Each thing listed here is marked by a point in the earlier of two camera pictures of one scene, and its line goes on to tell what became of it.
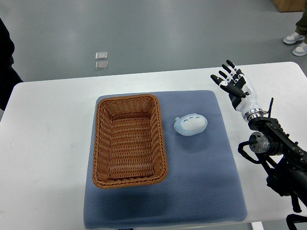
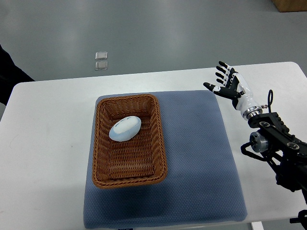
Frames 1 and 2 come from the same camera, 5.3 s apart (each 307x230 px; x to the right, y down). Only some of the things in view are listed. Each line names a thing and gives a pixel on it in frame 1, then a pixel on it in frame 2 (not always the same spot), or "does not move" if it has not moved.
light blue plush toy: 190,124 to 125,129
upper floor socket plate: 101,55 does not move
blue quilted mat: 200,187 does not move
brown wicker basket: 129,147 does not move
